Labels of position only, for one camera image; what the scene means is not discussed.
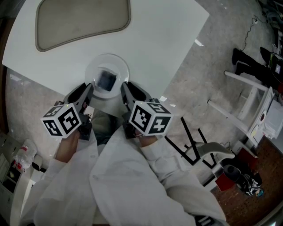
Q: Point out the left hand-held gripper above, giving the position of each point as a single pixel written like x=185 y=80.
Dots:
x=66 y=120

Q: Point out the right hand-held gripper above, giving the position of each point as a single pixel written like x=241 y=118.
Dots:
x=141 y=117

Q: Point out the white round plate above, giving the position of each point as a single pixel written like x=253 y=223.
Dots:
x=90 y=75

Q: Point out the dark square food piece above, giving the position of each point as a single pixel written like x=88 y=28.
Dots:
x=106 y=80

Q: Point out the person's right forearm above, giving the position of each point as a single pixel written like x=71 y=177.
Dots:
x=147 y=142

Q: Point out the person's left forearm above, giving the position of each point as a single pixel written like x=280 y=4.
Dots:
x=66 y=150

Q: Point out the person's right hand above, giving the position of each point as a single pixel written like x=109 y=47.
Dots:
x=138 y=134

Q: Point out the person's dark trousers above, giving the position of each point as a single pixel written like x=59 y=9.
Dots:
x=101 y=125

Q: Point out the grey rectangular tray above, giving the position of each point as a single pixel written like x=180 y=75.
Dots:
x=81 y=22

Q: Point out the white small device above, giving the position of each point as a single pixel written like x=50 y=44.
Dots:
x=38 y=163

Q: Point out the crumpled clear plastic bottle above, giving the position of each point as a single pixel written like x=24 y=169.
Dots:
x=24 y=154

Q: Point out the person's white shirt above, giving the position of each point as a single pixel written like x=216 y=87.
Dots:
x=123 y=176

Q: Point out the grey storage box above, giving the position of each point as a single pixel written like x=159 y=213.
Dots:
x=8 y=167

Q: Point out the white side table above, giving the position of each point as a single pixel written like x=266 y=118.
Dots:
x=243 y=108

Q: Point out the red box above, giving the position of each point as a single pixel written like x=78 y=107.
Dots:
x=223 y=183

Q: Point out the stack of white papers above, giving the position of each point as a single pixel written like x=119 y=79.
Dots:
x=274 y=119

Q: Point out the person's black striped shoe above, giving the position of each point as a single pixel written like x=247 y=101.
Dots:
x=203 y=220

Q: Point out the black patterned bag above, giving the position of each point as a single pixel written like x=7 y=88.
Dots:
x=247 y=183

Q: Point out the white chair black frame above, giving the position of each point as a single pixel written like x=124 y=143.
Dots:
x=210 y=148

